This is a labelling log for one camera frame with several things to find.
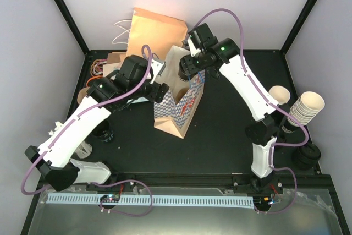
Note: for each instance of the brown flat paper bag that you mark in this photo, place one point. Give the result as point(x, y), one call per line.
point(116, 57)

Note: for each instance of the light blue cable duct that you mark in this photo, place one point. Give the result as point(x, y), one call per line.
point(155, 200)

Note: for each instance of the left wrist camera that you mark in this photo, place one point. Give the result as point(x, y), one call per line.
point(157, 68)

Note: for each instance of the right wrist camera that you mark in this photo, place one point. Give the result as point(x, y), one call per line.
point(189, 45)

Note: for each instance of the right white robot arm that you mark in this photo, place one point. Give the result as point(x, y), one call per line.
point(226, 58)

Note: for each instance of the orange paper bag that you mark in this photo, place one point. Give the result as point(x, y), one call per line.
point(158, 31)

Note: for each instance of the brown pulp cup carrier stack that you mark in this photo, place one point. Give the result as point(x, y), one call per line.
point(82, 94)

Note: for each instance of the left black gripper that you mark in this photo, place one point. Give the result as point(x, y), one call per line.
point(158, 92)

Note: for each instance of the beige kraft paper bag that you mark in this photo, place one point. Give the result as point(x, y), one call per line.
point(111, 65)

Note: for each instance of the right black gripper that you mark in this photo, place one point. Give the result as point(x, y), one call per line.
point(188, 66)

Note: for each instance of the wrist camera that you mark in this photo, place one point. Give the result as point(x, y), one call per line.
point(189, 45)
point(157, 68)

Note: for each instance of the single white paper cup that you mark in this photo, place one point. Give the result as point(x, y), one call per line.
point(183, 74)

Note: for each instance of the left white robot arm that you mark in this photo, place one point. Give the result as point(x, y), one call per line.
point(53, 158)

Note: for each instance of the blue checkered paper bag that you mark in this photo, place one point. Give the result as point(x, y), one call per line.
point(174, 114)

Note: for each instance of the short stack paper cups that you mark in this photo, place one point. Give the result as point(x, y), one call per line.
point(280, 94)

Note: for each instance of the tall stack paper cups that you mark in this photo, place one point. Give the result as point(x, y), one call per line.
point(307, 106)

